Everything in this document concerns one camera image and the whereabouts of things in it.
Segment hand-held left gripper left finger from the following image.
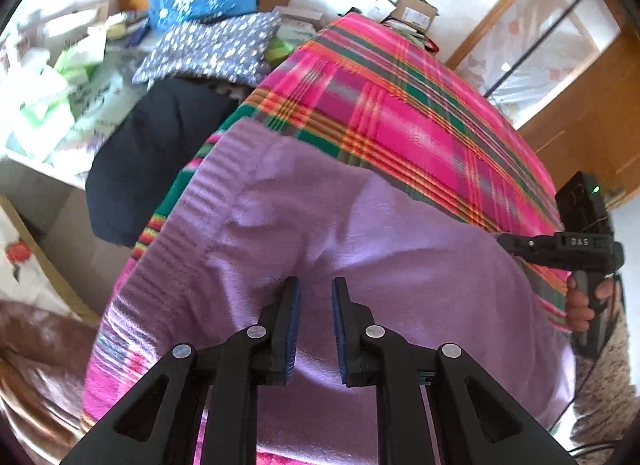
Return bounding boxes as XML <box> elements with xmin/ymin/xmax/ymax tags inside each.
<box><xmin>62</xmin><ymin>277</ymin><xmax>302</xmax><ymax>465</ymax></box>

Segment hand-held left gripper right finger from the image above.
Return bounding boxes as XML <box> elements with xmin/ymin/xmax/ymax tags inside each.
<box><xmin>332</xmin><ymin>276</ymin><xmax>566</xmax><ymax>465</ymax></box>

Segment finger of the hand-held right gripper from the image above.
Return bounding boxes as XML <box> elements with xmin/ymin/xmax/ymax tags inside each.
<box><xmin>497</xmin><ymin>234</ymin><xmax>558</xmax><ymax>266</ymax></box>

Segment purple fleece pants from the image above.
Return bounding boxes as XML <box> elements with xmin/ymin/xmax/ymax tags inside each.
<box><xmin>97</xmin><ymin>120</ymin><xmax>576</xmax><ymax>465</ymax></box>

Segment person's right forearm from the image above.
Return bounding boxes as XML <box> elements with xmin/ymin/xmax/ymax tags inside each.
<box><xmin>570</xmin><ymin>315</ymin><xmax>638</xmax><ymax>446</ymax></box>

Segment person's right hand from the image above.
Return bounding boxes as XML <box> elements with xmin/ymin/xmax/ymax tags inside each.
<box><xmin>566</xmin><ymin>277</ymin><xmax>613</xmax><ymax>332</ymax></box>

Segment wooden door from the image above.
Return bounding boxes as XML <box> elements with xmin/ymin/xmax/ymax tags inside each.
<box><xmin>520</xmin><ymin>45</ymin><xmax>640</xmax><ymax>206</ymax></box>

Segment translucent plastic curtain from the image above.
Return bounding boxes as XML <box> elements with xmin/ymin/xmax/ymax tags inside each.
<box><xmin>452</xmin><ymin>0</ymin><xmax>621</xmax><ymax>126</ymax></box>

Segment black pole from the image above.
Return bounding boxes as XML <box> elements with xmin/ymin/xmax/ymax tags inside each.
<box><xmin>487</xmin><ymin>0</ymin><xmax>593</xmax><ymax>98</ymax></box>

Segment pink green plaid blanket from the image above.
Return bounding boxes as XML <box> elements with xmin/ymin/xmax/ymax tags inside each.
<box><xmin>82</xmin><ymin>12</ymin><xmax>566</xmax><ymax>465</ymax></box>

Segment dark navy cloth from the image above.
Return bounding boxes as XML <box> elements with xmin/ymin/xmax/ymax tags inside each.
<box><xmin>85</xmin><ymin>77</ymin><xmax>241</xmax><ymax>248</ymax></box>

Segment brown fuzzy blanket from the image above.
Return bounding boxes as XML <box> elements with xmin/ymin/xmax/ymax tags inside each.
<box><xmin>0</xmin><ymin>297</ymin><xmax>101</xmax><ymax>451</ymax></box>

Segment cardboard box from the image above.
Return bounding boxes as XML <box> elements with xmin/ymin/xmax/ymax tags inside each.
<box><xmin>390</xmin><ymin>0</ymin><xmax>441</xmax><ymax>33</ymax></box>

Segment rose print bedsheet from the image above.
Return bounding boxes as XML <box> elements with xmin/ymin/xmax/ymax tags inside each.
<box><xmin>0</xmin><ymin>200</ymin><xmax>81</xmax><ymax>316</ymax></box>

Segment purple dotted cloth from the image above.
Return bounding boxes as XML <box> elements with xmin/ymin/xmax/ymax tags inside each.
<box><xmin>132</xmin><ymin>10</ymin><xmax>283</xmax><ymax>90</ymax></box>

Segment pile of green white packages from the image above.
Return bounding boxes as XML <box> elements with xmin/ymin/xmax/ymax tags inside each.
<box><xmin>0</xmin><ymin>5</ymin><xmax>151</xmax><ymax>176</ymax></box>

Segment wooden door frame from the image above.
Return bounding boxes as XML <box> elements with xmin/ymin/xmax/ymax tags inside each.
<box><xmin>445</xmin><ymin>0</ymin><xmax>566</xmax><ymax>68</ymax></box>

